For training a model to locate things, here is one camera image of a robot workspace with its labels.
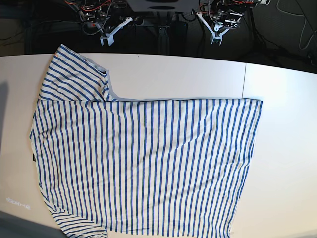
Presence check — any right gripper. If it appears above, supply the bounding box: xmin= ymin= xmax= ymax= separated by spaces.
xmin=83 ymin=9 xmax=111 ymax=31

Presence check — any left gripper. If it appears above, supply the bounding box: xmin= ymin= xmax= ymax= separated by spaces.
xmin=212 ymin=10 xmax=244 ymax=28

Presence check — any blue white striped T-shirt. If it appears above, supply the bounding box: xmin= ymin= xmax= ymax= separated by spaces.
xmin=29 ymin=45 xmax=263 ymax=238

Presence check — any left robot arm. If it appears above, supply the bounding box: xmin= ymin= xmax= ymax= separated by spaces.
xmin=199 ymin=0 xmax=270 ymax=28

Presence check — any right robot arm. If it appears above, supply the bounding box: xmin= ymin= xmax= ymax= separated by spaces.
xmin=64 ymin=0 xmax=114 ymax=36

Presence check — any grey monitor stand base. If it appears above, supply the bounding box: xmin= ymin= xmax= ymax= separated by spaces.
xmin=126 ymin=0 xmax=199 ymax=12

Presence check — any black power adapter box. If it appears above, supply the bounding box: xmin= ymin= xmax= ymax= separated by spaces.
xmin=170 ymin=21 xmax=188 ymax=38

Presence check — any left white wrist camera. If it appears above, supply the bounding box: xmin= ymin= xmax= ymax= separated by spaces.
xmin=196 ymin=12 xmax=230 ymax=45

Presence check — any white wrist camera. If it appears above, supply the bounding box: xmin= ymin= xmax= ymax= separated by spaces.
xmin=100 ymin=17 xmax=133 ymax=46
xmin=196 ymin=12 xmax=230 ymax=45

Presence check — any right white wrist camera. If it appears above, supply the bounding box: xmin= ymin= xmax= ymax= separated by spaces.
xmin=100 ymin=17 xmax=133 ymax=46

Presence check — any white cable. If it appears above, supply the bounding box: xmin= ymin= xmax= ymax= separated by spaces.
xmin=276 ymin=0 xmax=317 ymax=50

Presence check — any aluminium table frame post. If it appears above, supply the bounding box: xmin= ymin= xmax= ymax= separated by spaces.
xmin=158 ymin=26 xmax=170 ymax=55

